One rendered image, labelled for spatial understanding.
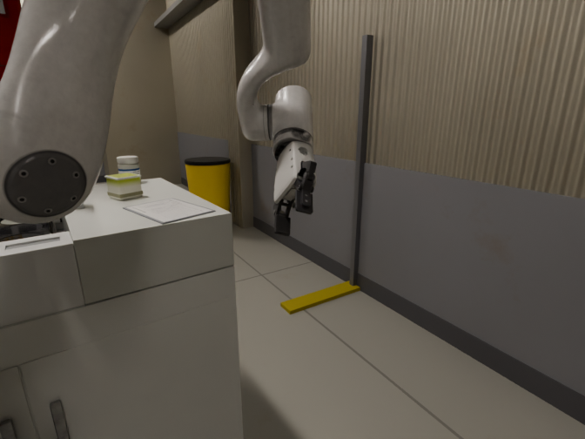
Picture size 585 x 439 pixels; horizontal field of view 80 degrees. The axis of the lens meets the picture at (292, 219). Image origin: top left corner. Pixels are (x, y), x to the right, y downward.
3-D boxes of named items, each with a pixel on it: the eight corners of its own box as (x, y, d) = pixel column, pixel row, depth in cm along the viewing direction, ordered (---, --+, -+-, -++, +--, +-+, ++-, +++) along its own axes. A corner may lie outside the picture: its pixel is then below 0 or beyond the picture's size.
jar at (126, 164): (118, 182, 128) (114, 156, 125) (138, 180, 132) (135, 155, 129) (122, 185, 123) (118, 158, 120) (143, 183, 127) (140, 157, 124)
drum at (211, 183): (240, 229, 380) (238, 159, 358) (198, 237, 356) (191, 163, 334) (224, 218, 418) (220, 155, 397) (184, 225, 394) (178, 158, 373)
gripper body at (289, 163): (321, 140, 69) (323, 186, 64) (298, 169, 77) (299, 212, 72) (286, 128, 66) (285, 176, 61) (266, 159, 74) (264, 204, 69)
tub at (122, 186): (107, 198, 105) (104, 175, 103) (131, 193, 111) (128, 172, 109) (120, 201, 101) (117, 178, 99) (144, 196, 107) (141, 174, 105)
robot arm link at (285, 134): (321, 134, 71) (322, 145, 69) (302, 159, 78) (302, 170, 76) (284, 121, 68) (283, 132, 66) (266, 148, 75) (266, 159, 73)
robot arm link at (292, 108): (265, 129, 70) (312, 126, 69) (269, 84, 76) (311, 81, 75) (272, 156, 77) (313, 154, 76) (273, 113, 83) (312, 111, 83)
